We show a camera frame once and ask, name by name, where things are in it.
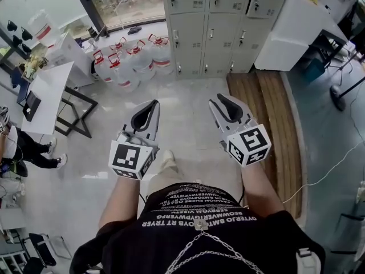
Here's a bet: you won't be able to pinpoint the bank of grey locker doors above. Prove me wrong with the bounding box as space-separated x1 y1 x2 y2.
163 0 283 81

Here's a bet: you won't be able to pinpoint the person's left forearm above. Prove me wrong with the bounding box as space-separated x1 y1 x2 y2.
98 175 141 237

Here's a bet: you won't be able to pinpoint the black window frame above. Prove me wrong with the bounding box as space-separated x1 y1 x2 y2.
69 0 167 38

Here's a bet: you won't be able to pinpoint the blue chair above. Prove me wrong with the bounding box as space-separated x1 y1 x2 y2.
10 63 31 106

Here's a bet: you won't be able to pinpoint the black metal frame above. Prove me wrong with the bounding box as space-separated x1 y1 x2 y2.
330 212 365 257

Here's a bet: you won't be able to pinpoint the white shelf unit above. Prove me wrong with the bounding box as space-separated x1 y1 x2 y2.
0 206 30 274

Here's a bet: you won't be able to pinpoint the blue bin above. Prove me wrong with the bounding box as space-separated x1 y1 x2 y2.
303 58 326 82

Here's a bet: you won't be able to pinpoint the white table black legs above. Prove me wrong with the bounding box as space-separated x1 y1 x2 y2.
21 61 99 140

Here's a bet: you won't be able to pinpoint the black floor stand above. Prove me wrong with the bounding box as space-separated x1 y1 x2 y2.
329 50 365 112

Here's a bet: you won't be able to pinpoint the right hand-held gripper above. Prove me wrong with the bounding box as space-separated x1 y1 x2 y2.
208 93 272 168

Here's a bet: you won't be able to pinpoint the person's beige trouser leg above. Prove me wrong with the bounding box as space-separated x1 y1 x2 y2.
147 158 204 195

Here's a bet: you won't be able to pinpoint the bunch of pale flowers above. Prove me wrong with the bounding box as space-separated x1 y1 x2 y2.
20 53 48 77

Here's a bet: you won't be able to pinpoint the wooden slat platform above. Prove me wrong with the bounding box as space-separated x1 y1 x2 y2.
226 69 303 220

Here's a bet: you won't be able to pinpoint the white floor cable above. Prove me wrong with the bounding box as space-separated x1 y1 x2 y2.
281 140 365 204

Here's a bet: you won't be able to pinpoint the white water dispenser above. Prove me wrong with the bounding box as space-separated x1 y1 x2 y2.
44 32 96 88

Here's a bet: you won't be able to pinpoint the black hanging clothing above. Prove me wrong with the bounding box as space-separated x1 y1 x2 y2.
337 0 365 41

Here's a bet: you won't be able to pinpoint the black printed shirt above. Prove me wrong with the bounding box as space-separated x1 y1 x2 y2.
69 181 326 274

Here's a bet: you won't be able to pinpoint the person's right forearm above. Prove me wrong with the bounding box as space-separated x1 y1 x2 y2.
241 158 286 214

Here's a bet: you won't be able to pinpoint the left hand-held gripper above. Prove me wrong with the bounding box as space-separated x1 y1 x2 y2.
108 99 161 181

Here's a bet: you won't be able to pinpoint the clear water jug red handle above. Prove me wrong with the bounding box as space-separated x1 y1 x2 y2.
107 53 141 93
109 37 128 54
92 49 115 83
125 39 157 82
147 34 175 76

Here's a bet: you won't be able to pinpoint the black metal chair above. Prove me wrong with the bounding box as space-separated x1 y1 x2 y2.
20 232 72 269

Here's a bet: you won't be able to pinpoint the white shoulder strap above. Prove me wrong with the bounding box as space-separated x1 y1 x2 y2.
294 247 315 274

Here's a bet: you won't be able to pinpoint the white cabinet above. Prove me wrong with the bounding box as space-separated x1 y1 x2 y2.
254 0 349 72

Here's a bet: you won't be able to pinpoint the silver chain necklace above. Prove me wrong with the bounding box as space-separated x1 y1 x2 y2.
164 220 266 274

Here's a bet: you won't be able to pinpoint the water jug on dispenser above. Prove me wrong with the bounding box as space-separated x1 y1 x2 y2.
27 9 61 49

